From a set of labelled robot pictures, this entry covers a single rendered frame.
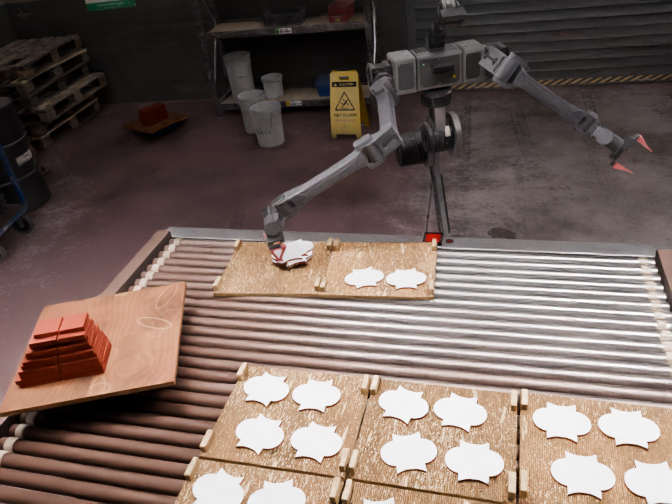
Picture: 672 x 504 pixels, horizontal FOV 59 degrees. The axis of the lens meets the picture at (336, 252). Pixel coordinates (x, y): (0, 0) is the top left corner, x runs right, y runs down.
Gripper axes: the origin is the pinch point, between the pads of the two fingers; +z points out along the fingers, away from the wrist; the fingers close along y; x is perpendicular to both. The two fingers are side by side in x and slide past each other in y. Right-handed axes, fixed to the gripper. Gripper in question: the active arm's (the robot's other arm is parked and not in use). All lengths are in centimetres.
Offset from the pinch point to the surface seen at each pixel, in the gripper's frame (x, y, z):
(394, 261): 42.0, 16.8, 4.7
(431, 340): 38, 61, 7
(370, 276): 30.1, 23.3, 4.0
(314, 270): 12.0, 9.5, 5.1
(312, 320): 4.4, 35.9, 7.1
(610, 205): 247, -112, 96
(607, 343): 87, 83, 6
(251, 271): -11.2, -0.4, 5.4
